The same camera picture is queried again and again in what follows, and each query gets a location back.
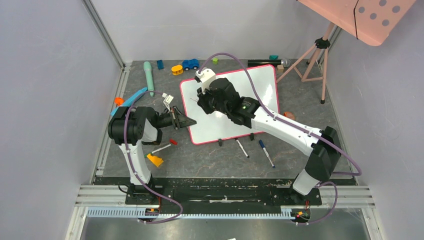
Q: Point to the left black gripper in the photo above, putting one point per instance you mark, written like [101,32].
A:
[181,120]

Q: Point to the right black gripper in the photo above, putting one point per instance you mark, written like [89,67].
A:
[203,101]

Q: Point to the red marker cap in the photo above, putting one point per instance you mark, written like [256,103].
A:
[172,141]

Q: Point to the pink framed whiteboard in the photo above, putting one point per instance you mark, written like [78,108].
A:
[217,125]

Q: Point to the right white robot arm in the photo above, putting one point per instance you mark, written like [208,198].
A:
[319,145]

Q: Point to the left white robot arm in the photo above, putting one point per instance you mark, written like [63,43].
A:
[131,129]

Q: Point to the black whiteboard marker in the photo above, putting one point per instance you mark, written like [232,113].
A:
[242,148]

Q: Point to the green whiteboard marker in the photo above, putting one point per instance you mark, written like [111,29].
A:
[158,150]

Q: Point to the blue whiteboard marker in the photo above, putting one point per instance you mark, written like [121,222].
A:
[262,145]

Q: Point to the blue toy car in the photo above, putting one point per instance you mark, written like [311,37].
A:
[190,64]

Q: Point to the yellow orange plastic block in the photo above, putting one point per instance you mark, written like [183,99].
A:
[157,161]

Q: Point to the black cylinder tube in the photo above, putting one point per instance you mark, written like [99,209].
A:
[262,62]

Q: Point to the large blue toy crayon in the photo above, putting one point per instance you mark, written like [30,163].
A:
[129,101]

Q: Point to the dark blue small block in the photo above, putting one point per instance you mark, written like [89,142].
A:
[160,64]

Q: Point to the large mint toy crayon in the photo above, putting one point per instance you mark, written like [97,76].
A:
[147,67]

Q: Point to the small orange toy piece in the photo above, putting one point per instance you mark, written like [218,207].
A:
[119,101]

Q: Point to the wooden small block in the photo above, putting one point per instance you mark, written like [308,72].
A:
[280,69]

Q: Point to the teal small block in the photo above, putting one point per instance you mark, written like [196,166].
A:
[273,57]

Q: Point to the orange semicircle toy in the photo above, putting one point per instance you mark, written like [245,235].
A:
[289,115]

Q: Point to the pink perforated panel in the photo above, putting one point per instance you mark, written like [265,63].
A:
[370,21]

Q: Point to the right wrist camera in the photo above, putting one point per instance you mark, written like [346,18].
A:
[205,76]

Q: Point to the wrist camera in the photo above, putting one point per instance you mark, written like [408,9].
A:
[205,76]
[167,100]

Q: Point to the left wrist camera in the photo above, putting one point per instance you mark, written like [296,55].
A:
[167,100]

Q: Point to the yellow toy ring block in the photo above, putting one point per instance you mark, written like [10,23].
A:
[177,69]

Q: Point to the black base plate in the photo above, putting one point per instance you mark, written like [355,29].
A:
[224,195]

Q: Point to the white slotted cable duct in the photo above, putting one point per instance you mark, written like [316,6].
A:
[152,213]

